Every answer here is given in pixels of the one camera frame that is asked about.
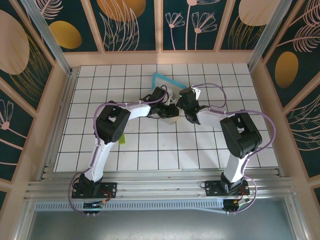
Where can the aluminium frame post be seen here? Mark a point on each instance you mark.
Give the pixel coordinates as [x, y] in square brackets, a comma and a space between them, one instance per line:
[270, 32]
[45, 30]

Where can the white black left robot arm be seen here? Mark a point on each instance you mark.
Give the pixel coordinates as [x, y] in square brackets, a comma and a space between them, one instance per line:
[100, 155]

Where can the teal paper box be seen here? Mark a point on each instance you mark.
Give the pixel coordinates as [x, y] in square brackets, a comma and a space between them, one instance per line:
[153, 80]

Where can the aluminium side rail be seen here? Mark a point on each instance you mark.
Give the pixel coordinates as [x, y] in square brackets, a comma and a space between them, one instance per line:
[58, 117]

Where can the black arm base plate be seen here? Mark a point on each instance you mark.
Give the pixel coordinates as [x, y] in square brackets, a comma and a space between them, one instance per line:
[212, 187]
[110, 188]

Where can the grey metal sheet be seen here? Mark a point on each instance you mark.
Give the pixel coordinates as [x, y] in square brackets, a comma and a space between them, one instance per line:
[160, 225]

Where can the small control board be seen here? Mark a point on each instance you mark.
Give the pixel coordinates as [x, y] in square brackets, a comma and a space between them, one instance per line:
[93, 206]
[235, 205]

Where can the lime green toy brick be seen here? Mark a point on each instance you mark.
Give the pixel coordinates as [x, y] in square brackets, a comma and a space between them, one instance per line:
[122, 140]

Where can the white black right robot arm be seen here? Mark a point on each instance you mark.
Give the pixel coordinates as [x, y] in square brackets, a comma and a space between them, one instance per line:
[235, 167]

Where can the aluminium mounting rails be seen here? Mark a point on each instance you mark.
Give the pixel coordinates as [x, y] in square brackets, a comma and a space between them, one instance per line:
[160, 180]

